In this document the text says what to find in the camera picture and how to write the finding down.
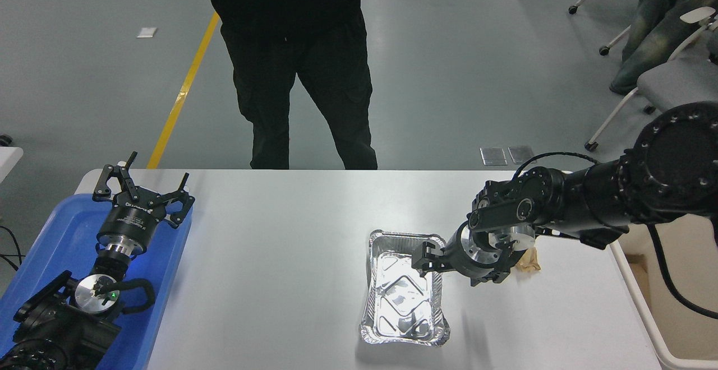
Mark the silver foil tray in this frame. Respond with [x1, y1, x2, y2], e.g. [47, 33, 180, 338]
[359, 229, 451, 348]

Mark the seated person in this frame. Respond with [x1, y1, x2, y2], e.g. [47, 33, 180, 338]
[609, 0, 718, 96]

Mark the thin black cable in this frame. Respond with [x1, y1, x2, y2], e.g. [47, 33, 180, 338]
[0, 226, 23, 272]

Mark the small white side table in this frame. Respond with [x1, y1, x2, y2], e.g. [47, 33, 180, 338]
[0, 147, 24, 183]

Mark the standing person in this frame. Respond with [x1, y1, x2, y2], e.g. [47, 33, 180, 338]
[202, 0, 379, 170]

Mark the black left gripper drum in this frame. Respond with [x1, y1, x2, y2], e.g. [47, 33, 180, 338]
[96, 191, 169, 247]

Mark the large pale bin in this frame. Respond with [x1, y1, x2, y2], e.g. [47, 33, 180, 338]
[609, 221, 718, 370]

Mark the metal floor plate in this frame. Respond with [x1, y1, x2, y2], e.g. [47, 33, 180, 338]
[480, 147, 508, 166]
[507, 145, 535, 165]

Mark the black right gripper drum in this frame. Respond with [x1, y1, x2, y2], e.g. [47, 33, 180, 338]
[442, 225, 512, 282]

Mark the crumpled tan paper ball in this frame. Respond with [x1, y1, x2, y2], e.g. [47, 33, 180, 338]
[515, 247, 542, 273]

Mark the grey padded chair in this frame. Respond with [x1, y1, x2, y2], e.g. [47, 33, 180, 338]
[583, 6, 718, 152]

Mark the blue plastic tray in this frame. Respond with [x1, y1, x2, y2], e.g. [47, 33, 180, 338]
[0, 192, 193, 370]

